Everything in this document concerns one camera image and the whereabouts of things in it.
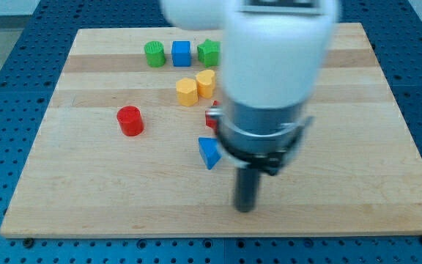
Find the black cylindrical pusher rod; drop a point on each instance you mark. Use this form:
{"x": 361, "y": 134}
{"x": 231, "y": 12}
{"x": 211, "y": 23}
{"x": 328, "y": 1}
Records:
{"x": 246, "y": 189}

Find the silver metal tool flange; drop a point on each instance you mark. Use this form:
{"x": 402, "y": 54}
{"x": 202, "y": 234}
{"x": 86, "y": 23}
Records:
{"x": 265, "y": 139}

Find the blue triangle block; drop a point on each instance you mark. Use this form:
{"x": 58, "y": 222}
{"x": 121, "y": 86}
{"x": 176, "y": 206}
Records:
{"x": 208, "y": 149}

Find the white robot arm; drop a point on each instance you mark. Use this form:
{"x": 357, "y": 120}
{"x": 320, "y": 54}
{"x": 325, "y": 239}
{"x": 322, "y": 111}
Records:
{"x": 271, "y": 54}

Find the red star block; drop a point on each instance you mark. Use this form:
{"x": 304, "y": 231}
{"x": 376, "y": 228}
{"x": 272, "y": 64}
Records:
{"x": 210, "y": 121}

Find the green star block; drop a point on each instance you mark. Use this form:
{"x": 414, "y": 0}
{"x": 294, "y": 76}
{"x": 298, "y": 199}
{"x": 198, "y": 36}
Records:
{"x": 209, "y": 53}

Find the yellow heart block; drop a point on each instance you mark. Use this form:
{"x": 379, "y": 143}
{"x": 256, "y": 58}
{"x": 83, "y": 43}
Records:
{"x": 206, "y": 83}

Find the yellow hexagon block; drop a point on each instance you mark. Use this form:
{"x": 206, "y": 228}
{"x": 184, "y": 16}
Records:
{"x": 187, "y": 93}

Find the blue cube block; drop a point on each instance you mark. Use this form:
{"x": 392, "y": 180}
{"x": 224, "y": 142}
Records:
{"x": 181, "y": 54}

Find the wooden board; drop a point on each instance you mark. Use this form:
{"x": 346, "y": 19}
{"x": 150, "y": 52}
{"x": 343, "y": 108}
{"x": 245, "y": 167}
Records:
{"x": 359, "y": 172}

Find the red cylinder block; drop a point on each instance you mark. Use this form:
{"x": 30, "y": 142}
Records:
{"x": 130, "y": 120}

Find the green cylinder block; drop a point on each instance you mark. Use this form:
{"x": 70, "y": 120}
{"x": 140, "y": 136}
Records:
{"x": 155, "y": 54}

